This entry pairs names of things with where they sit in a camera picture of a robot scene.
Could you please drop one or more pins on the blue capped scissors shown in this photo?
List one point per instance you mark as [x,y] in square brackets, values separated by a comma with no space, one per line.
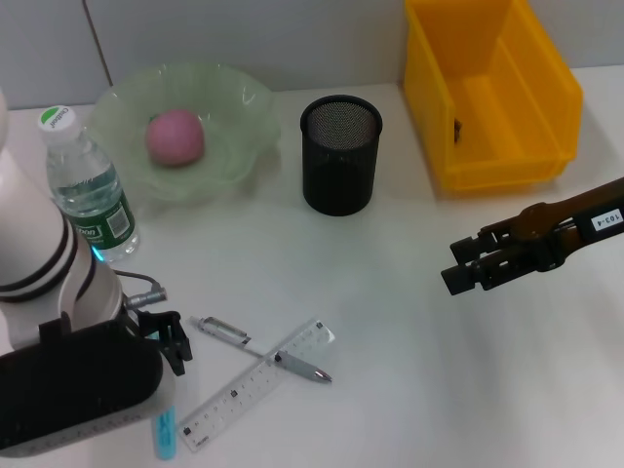
[166,434]

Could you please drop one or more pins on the clear water bottle green label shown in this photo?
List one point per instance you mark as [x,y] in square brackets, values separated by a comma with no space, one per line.
[88,195]

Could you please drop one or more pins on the yellow plastic storage bin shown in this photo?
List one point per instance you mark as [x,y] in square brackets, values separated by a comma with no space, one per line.
[487,97]

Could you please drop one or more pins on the green glass fruit plate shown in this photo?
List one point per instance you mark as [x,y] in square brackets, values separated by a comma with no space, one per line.
[234,122]

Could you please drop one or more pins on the pink peach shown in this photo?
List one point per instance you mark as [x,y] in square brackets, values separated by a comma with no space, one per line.
[174,139]

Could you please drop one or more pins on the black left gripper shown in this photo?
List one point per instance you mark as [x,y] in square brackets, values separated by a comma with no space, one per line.
[144,322]

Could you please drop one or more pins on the white grey ballpoint pen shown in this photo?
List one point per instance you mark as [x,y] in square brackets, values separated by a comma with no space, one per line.
[224,331]

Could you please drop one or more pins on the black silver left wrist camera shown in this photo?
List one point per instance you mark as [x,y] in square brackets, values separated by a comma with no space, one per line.
[73,380]

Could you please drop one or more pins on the transparent plastic ruler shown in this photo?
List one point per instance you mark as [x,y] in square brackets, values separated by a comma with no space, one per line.
[234,390]

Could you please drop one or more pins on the black mesh pen holder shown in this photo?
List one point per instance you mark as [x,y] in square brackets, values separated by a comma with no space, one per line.
[339,170]

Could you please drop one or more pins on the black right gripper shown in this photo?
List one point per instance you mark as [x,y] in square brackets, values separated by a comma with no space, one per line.
[575,219]

